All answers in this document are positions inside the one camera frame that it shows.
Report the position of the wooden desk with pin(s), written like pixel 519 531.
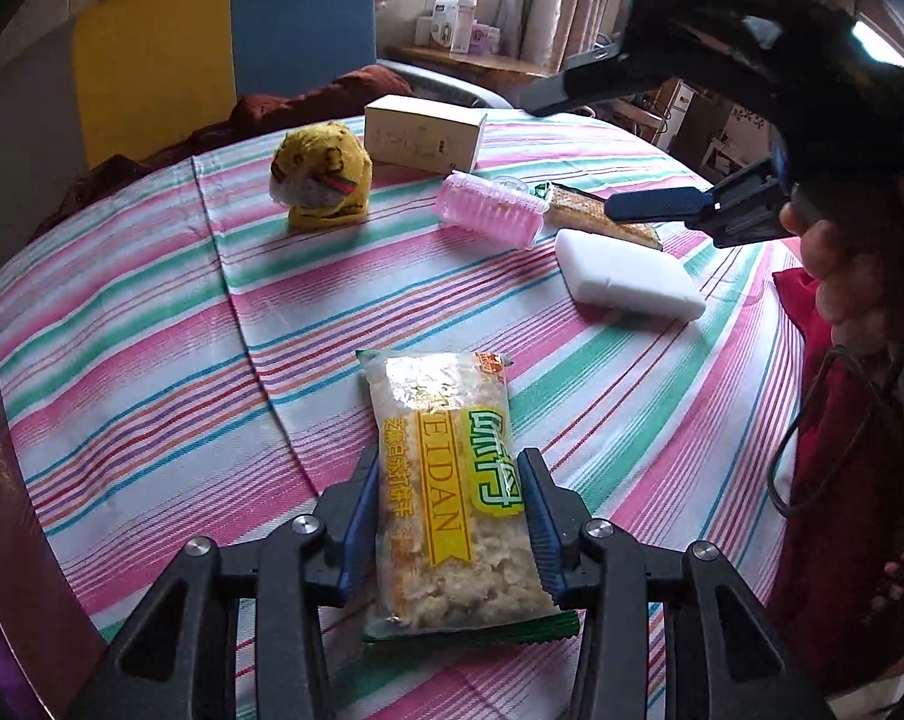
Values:
pixel 502 75

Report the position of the white boxes on desk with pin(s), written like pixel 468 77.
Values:
pixel 452 26

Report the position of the grey yellow blue headboard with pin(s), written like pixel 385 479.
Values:
pixel 131 77

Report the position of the yellow tiger plush toy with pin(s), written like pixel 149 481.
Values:
pixel 321 174

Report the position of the white foam sponge block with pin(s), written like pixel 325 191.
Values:
pixel 620 275

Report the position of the red quilt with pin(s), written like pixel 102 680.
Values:
pixel 838 595

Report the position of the striped bed sheet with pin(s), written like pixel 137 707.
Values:
pixel 175 361

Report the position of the pink hair roller pack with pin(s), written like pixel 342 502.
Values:
pixel 497 212

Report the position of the white cardboard box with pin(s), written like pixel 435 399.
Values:
pixel 423 134

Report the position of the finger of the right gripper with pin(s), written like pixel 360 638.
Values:
pixel 692 206
pixel 596 76

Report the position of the dark red blanket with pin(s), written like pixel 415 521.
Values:
pixel 252 116

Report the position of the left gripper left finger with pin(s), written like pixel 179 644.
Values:
pixel 176 655

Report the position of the Weidan biscuit packet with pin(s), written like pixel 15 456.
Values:
pixel 453 552

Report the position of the brown snack bar packet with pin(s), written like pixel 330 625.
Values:
pixel 571 208

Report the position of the person right hand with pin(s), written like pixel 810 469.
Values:
pixel 858 294

